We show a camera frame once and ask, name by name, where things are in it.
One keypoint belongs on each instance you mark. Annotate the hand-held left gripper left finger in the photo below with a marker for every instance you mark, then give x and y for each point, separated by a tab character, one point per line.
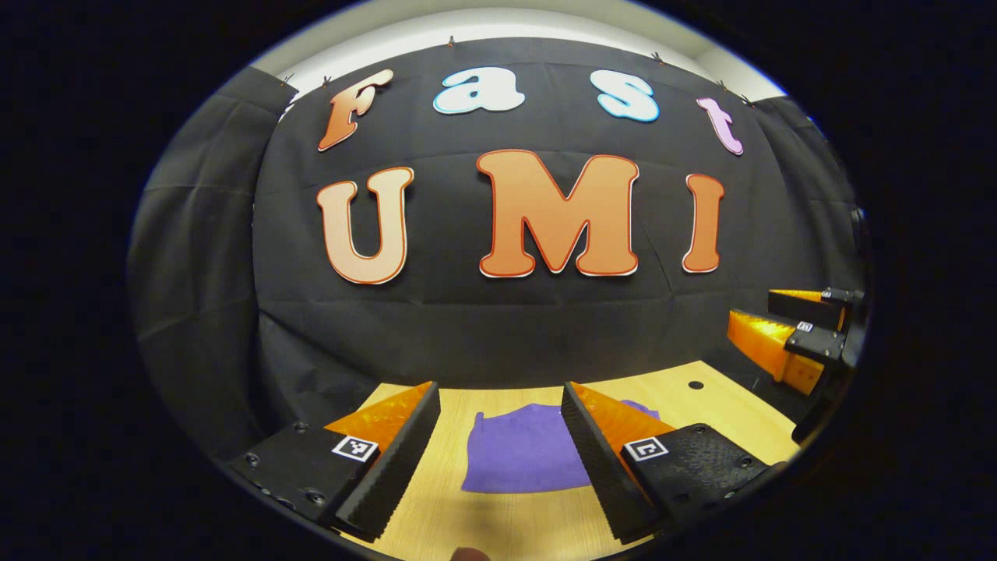
393	467

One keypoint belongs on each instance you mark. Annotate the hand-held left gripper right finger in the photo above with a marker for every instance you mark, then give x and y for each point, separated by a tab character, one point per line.
596	467

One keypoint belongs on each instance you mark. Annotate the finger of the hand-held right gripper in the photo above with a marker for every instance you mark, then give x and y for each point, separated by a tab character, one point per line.
810	308
767	341

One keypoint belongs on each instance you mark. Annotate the purple button shirt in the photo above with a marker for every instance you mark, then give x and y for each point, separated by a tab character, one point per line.
522	452

